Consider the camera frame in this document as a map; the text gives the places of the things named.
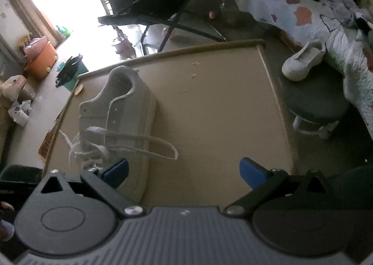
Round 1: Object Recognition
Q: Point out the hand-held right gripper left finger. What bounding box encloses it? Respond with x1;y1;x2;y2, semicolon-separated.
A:
39;157;145;217

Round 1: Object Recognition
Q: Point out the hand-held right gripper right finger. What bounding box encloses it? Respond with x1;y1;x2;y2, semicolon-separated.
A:
224;157;332;218

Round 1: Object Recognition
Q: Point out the white shoelace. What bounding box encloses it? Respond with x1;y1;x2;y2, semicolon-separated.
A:
60;127;179;171

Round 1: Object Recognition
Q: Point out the white sneaker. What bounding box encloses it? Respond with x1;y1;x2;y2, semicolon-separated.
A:
78;65;159;204
281;40;327;82

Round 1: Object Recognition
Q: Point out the dark round stool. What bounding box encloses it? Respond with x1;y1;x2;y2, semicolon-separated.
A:
280;77;352;140

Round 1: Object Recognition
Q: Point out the green bin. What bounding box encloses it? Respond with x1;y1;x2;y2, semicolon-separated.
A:
55;54;89;92

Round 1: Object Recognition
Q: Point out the white plastic bag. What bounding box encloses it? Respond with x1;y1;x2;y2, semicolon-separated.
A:
8;100;32;127

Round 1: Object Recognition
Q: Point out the orange pot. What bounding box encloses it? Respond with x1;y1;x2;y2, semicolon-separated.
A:
23;36;59;79

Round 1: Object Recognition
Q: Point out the black folding chair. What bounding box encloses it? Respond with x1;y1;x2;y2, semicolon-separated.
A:
97;0;228;56

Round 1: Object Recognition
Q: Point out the heart patchwork quilt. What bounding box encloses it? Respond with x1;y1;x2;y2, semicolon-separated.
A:
227;0;373;134

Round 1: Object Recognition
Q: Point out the lavender clothes pile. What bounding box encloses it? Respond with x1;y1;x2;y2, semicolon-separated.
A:
325;0;360;28

